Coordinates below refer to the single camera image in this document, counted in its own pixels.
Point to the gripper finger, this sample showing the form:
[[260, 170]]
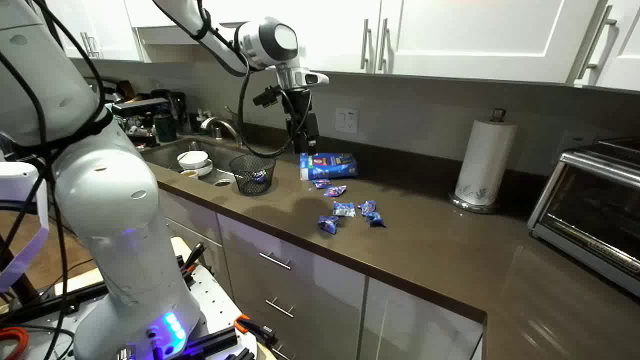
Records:
[[299, 137], [313, 129]]

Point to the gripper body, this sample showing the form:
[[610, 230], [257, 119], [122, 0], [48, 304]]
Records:
[[299, 104]]

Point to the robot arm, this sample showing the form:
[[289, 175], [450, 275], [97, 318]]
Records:
[[110, 200]]

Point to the blue sachet bag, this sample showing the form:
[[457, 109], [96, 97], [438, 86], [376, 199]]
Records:
[[327, 166]]

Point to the blue sachet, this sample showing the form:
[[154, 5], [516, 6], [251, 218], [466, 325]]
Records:
[[335, 190], [344, 209], [321, 183], [259, 175], [328, 224], [367, 206], [375, 219]]

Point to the steel sink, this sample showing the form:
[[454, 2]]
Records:
[[225, 160]]

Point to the narrow white cabinet door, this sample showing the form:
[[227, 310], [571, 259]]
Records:
[[335, 35]]

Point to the steel tap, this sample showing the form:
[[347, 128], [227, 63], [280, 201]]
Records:
[[220, 125]]

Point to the white bowl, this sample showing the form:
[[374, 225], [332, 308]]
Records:
[[192, 159], [206, 169]]

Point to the small white cup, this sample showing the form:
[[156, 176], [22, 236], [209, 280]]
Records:
[[190, 174]]

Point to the black kettle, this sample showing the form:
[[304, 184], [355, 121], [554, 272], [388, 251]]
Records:
[[178, 110]]

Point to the grey drawer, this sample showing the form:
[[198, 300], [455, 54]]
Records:
[[320, 325], [310, 270]]

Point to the dark mug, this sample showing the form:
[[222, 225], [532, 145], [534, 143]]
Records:
[[165, 128]]

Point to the black coffee machine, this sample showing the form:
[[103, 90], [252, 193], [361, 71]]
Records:
[[140, 117]]

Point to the white upper cabinet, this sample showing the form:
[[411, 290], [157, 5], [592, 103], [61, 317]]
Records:
[[450, 30]]

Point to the paper towel roll on holder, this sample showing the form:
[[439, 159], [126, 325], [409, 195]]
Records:
[[484, 160]]

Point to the wide white cabinet door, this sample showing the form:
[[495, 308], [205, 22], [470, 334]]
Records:
[[475, 35]]

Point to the orange and black clamp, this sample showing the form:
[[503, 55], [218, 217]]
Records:
[[255, 327]]

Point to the grey lower cabinet door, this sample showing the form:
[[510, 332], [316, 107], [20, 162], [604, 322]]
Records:
[[420, 325]]

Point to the silver toaster oven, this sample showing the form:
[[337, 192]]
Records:
[[590, 210]]

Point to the toaster oven door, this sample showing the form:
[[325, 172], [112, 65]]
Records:
[[595, 220]]

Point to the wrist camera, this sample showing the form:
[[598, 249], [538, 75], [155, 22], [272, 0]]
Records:
[[266, 95]]

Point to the white wall socket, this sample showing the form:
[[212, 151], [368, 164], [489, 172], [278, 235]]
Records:
[[346, 120]]

